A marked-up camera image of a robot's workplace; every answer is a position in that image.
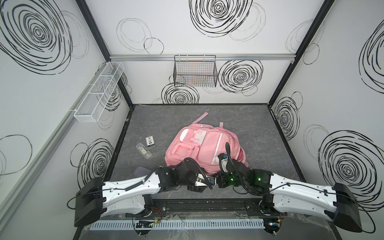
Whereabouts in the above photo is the pink student backpack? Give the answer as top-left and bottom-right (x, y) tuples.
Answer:
(165, 112), (249, 175)

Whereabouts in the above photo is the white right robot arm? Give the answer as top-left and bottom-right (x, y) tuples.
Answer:
(218, 159), (363, 233)

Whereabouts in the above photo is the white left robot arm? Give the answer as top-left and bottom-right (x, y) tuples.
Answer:
(74, 158), (216, 227)

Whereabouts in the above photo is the purple eraser pouch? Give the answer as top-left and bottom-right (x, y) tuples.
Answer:
(134, 167), (151, 178)

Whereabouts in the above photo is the small white card packet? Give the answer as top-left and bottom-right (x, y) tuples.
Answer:
(146, 136), (156, 148)

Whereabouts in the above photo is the clear plastic case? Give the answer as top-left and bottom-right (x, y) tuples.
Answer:
(136, 143), (153, 160)

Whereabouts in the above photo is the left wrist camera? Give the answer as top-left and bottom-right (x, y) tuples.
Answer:
(195, 177), (216, 187)

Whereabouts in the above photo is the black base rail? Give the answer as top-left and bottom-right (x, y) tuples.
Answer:
(86, 197), (289, 220)

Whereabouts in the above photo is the white slotted cable duct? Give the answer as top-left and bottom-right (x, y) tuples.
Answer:
(90, 219), (265, 231)

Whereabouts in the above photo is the black wire wall basket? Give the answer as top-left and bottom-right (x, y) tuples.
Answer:
(173, 55), (219, 88)

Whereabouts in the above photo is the white mesh wall shelf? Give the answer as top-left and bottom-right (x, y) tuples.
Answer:
(74, 62), (124, 123)

